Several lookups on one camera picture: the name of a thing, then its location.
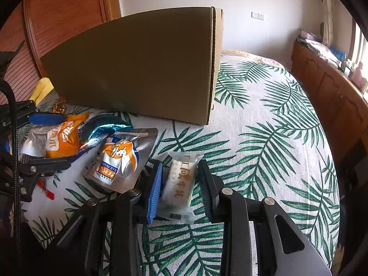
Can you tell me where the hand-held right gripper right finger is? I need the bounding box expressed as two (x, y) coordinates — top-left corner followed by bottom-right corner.
(198, 159), (332, 276)

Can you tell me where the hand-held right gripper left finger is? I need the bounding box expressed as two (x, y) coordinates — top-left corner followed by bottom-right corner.
(43, 161), (164, 276)

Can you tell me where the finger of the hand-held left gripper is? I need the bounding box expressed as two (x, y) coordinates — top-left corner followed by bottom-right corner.
(0, 101), (65, 127)
(0, 157), (72, 203)

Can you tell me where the white nougat snack packet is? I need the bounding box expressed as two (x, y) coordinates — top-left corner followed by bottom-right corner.
(157, 150), (204, 224)

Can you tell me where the silver blue-print snack packet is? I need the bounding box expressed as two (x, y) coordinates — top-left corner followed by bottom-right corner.
(19, 125), (48, 157)

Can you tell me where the silver orange snack packet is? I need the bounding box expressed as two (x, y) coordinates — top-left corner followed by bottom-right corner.
(83, 128), (158, 194)

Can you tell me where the teal foil snack packet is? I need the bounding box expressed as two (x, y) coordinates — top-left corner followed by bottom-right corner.
(78, 115), (133, 153)

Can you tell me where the brown cardboard box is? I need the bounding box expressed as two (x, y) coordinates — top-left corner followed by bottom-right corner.
(40, 6), (224, 126)

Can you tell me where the gold candy wrapper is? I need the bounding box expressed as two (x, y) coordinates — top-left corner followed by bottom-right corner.
(50, 101), (67, 114)

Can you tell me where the red wrapper piece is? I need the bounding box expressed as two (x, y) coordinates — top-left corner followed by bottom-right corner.
(37, 178), (55, 201)

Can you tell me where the yellow plastic object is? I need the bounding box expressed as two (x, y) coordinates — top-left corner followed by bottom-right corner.
(29, 78), (55, 104)

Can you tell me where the green leaf print bedsheet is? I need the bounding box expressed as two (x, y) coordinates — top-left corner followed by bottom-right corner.
(19, 49), (341, 276)

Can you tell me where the wooden wardrobe door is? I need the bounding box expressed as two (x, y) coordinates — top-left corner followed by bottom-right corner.
(0, 0), (121, 104)

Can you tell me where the floral pillow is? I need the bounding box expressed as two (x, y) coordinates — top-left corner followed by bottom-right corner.
(221, 49), (285, 69)

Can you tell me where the wooden cabinet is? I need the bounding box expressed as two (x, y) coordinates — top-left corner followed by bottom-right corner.
(290, 40), (368, 161)

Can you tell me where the pile of books and papers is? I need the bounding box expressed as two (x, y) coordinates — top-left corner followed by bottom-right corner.
(297, 29), (340, 66)

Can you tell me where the blue box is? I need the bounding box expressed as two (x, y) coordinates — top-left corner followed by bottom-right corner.
(329, 46), (347, 62)

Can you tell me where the cluster of small desk items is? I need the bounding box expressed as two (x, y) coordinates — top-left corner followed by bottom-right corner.
(339, 57), (368, 92)

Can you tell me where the bright window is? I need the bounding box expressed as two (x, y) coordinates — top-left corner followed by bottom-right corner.
(351, 17), (368, 69)

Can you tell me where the beige curtain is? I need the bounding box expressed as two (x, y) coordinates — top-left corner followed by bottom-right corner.
(315, 0), (337, 46)

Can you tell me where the black braided cable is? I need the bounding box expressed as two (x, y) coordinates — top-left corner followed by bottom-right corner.
(0, 79), (23, 253)

